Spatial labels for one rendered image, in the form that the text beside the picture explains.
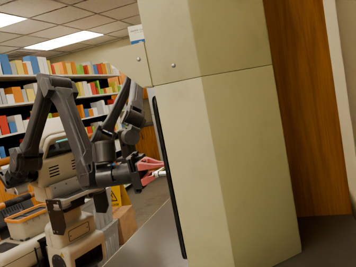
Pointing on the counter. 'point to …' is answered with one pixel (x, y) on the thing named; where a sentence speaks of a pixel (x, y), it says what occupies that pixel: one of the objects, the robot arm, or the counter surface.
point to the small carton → (136, 34)
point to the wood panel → (308, 106)
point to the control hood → (132, 63)
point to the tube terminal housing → (222, 130)
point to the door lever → (159, 172)
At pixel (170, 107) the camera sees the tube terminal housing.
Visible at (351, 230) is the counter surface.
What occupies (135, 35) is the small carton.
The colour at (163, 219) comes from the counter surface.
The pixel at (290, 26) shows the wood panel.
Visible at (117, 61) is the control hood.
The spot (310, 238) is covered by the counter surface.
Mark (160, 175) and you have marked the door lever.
